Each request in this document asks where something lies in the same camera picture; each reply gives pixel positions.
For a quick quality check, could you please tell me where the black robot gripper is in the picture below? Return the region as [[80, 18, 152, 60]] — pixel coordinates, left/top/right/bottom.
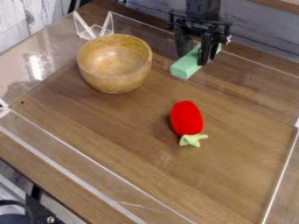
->
[[168, 10, 232, 66]]

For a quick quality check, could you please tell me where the green rectangular block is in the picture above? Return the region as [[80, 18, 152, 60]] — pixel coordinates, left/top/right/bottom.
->
[[170, 42, 223, 81]]

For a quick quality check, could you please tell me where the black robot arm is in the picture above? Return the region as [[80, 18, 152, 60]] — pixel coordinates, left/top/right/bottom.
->
[[168, 0, 232, 66]]

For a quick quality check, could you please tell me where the brown wooden bowl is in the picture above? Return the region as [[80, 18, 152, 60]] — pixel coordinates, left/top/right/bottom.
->
[[76, 34, 153, 94]]

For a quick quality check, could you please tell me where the red plush strawberry toy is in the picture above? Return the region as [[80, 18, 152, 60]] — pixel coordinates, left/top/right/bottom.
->
[[170, 101, 208, 148]]

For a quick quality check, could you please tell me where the clear acrylic table enclosure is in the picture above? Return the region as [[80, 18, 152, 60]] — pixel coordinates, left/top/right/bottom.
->
[[0, 11, 299, 224]]

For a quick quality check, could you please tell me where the black metal bracket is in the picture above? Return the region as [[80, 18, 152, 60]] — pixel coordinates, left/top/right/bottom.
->
[[25, 185, 65, 224]]

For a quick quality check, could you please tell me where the black cable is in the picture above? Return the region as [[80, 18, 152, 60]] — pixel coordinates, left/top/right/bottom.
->
[[0, 199, 28, 224]]

